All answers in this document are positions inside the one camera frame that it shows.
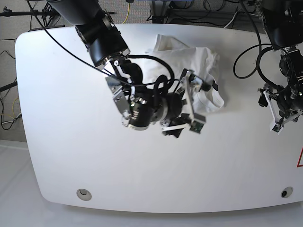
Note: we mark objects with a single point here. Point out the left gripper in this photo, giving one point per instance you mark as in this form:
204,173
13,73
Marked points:
283,108

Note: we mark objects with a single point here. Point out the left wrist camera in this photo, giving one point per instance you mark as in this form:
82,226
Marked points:
276,127

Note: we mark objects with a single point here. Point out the left table grommet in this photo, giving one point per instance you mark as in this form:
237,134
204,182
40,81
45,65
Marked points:
84,194

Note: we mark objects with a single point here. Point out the red warning sticker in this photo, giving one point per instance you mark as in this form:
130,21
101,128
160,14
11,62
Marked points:
300,161

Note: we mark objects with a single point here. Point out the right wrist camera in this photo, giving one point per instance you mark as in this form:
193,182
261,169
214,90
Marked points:
197,123

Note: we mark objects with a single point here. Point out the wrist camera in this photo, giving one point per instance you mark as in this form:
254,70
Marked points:
197,123
276,127

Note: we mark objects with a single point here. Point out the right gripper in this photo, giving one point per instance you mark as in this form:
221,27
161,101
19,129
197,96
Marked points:
180,103

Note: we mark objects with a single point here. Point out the table grommet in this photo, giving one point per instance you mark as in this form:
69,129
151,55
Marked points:
84,194
287,192

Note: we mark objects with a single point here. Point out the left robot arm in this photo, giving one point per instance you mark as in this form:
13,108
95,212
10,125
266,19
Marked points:
283,24

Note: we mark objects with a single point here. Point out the right table grommet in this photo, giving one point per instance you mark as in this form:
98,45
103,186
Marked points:
287,192

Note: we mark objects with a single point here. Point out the black shirt label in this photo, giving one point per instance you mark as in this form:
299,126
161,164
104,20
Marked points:
215,86

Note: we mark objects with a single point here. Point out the black tripod stand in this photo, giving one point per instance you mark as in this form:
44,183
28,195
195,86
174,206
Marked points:
23,13

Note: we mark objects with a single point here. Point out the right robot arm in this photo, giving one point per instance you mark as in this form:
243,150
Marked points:
139,104

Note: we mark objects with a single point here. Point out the white printed T-shirt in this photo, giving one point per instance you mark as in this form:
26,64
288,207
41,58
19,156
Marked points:
203,61

